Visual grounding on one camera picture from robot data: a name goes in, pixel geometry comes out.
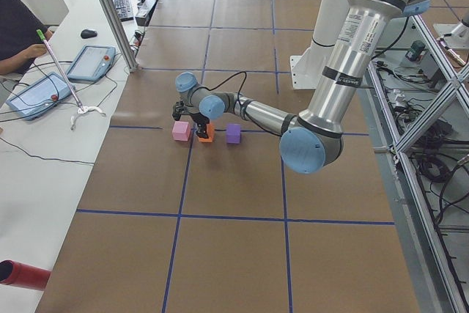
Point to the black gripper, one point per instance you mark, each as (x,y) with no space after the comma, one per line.
(200,119)

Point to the orange foam cube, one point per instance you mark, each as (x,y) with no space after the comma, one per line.
(210,134)

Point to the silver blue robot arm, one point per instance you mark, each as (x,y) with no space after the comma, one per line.
(313,138)

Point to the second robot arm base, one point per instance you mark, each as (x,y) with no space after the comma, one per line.
(453,36)

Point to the pink foam cube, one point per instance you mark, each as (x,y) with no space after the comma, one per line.
(181,131)

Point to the purple foam cube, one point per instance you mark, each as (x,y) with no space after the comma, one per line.
(233,133)

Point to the brown paper table cover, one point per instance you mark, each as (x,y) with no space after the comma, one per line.
(167,226)

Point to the far teach pendant tablet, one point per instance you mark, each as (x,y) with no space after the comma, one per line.
(91,63)

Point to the teach pendant tablet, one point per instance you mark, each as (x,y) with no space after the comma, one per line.
(91,63)
(35,100)

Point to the black computer mouse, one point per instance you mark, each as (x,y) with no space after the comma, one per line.
(88,33)

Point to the black keyboard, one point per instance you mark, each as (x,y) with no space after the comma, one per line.
(124,9)

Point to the near teach pendant tablet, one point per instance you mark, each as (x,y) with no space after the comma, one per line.
(35,100)

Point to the reacher grabber stick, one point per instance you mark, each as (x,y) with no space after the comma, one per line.
(82,110)

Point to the seated person dark shirt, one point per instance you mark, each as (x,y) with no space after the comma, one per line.
(20,43)

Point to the red tube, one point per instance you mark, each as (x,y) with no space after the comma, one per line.
(17,274)

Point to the green power box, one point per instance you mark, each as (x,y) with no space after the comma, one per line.
(415,51)

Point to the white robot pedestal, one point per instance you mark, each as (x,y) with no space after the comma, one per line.
(306,69)

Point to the aluminium frame post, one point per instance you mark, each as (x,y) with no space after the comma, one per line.
(119,34)

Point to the aluminium truss frame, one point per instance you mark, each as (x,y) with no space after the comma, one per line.
(420,111)

